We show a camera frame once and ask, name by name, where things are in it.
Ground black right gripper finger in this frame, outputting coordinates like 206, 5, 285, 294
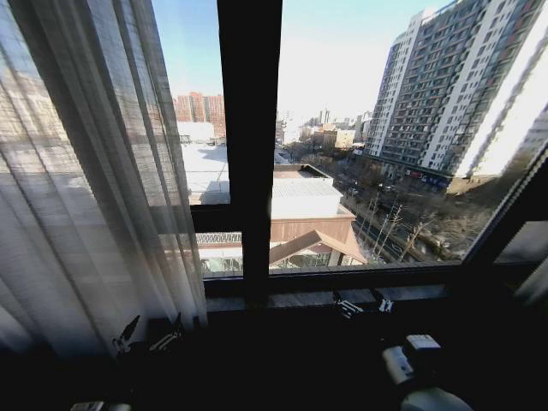
371, 289, 396, 313
332, 290, 363, 320

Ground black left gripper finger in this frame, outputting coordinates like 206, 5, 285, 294
112, 315, 141, 354
148, 312, 183, 353

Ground sheer white curtain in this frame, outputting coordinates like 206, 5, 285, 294
0, 0, 210, 359

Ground grey stone window sill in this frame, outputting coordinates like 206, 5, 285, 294
205, 284, 449, 313

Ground low brown white-roofed building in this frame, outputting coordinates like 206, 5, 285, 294
268, 164, 370, 271

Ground grey high-rise apartment building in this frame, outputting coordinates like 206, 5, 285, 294
363, 0, 548, 183

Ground red brick apartment buildings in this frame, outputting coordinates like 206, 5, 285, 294
172, 90, 227, 139

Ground black window frame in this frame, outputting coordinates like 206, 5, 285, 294
188, 0, 548, 310

